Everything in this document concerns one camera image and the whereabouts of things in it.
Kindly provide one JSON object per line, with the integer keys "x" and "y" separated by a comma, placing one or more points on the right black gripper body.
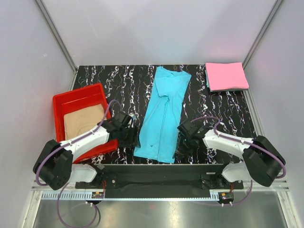
{"x": 185, "y": 147}

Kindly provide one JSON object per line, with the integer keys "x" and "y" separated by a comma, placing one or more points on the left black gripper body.
{"x": 127, "y": 138}

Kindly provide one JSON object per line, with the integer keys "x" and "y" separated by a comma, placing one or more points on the turquoise t shirt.
{"x": 159, "y": 132}

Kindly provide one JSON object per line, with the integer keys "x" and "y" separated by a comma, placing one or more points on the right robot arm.
{"x": 261, "y": 161}

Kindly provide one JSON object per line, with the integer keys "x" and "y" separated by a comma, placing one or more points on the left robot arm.
{"x": 55, "y": 166}

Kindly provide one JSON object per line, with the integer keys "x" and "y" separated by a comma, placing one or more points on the beige folded t shirt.
{"x": 83, "y": 120}

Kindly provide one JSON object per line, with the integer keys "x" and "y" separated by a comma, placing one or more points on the red plastic bin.
{"x": 75, "y": 100}

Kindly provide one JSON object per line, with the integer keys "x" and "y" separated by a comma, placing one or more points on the teal folded t shirt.
{"x": 207, "y": 79}

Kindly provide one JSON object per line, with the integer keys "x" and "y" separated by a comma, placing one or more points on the pink folded t shirt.
{"x": 226, "y": 76}

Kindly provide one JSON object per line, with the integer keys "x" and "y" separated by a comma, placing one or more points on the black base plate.
{"x": 158, "y": 182}

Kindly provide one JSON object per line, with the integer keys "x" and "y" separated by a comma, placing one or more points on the aluminium rail frame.
{"x": 56, "y": 165}

